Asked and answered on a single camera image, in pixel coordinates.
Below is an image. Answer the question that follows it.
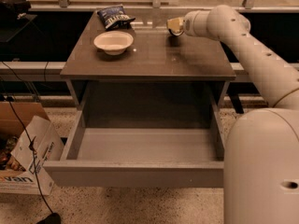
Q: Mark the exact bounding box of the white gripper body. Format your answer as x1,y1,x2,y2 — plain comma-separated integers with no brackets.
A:
183,10,208,37

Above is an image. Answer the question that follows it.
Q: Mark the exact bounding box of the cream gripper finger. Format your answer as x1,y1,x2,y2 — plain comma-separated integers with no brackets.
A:
166,17,183,31

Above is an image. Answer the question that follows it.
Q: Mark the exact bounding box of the blue pepsi can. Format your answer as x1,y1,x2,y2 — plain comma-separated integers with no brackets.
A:
168,29,184,36

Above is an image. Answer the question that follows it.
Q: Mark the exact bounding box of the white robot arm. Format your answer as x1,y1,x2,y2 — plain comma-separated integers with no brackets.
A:
166,5,299,224

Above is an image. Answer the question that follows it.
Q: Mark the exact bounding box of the grey cabinet with glossy top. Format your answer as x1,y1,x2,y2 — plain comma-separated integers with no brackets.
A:
60,9,236,110

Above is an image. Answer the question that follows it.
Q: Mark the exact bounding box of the open grey top drawer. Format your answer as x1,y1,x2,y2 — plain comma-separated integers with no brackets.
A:
42,84,227,189

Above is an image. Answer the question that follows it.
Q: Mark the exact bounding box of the blue chip bag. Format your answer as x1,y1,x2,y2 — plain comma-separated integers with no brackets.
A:
96,5,135,31

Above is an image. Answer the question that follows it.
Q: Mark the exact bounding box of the white paper bowl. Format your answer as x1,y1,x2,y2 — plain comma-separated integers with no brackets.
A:
93,31,134,55

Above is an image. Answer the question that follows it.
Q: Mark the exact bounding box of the black side table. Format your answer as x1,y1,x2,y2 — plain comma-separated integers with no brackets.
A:
0,14,37,43

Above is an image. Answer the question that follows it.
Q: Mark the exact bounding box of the black bag on shelf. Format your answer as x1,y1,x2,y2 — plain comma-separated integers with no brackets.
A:
0,0,31,21

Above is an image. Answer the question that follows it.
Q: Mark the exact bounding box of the cardboard box with white flaps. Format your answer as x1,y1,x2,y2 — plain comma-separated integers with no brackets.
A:
0,102,64,195

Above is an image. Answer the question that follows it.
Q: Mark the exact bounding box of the black cable on floor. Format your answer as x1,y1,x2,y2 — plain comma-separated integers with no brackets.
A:
0,61,62,224

